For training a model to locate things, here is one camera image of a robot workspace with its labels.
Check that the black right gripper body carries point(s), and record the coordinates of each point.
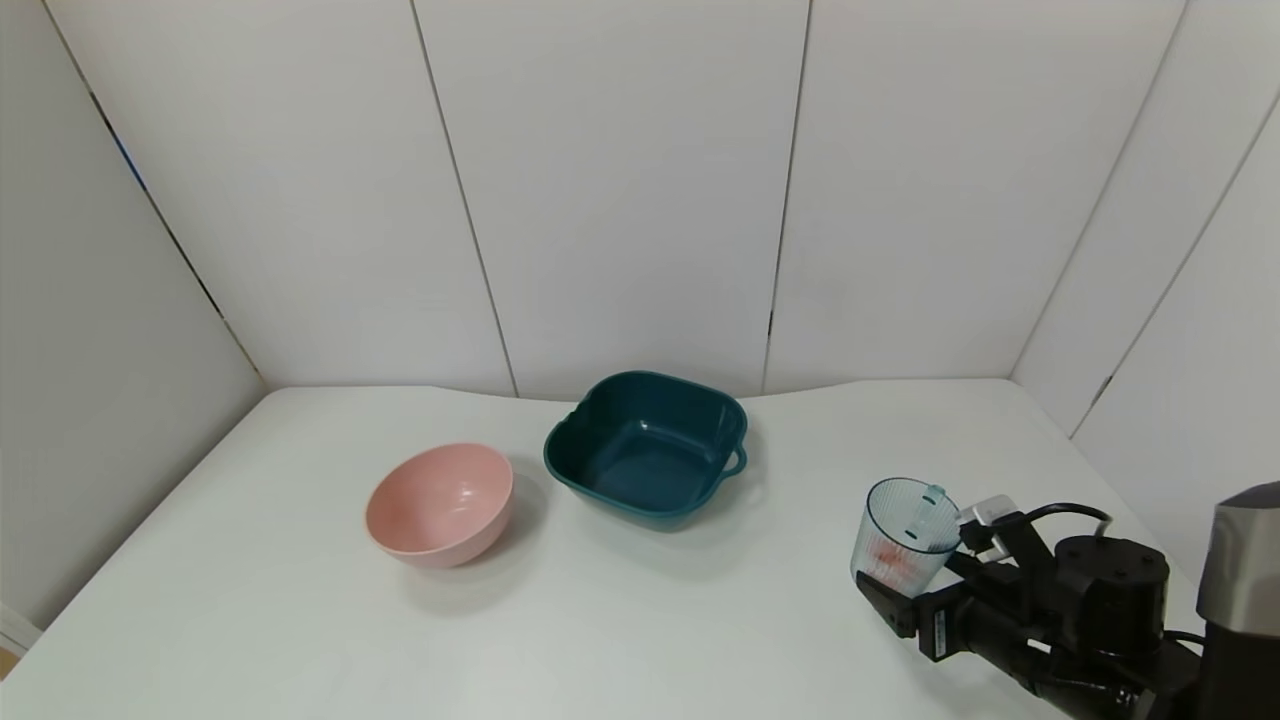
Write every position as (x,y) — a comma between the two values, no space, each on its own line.
(937,631)

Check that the clear blue ribbed cup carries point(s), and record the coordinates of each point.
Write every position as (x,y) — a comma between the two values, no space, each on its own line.
(905,525)

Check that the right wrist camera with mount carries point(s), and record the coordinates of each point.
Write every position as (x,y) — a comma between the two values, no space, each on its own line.
(1025,550)

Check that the red and white solid pieces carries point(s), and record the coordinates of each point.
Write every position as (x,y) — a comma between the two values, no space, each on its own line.
(890,560)

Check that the dark teal square basin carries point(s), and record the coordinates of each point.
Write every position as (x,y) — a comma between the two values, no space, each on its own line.
(645,460)

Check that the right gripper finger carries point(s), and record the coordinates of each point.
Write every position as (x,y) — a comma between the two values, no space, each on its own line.
(895,608)
(970,567)

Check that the pink round bowl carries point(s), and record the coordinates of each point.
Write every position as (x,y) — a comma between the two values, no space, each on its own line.
(440,505)

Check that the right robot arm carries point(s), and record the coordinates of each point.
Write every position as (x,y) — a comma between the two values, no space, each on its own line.
(1240,560)

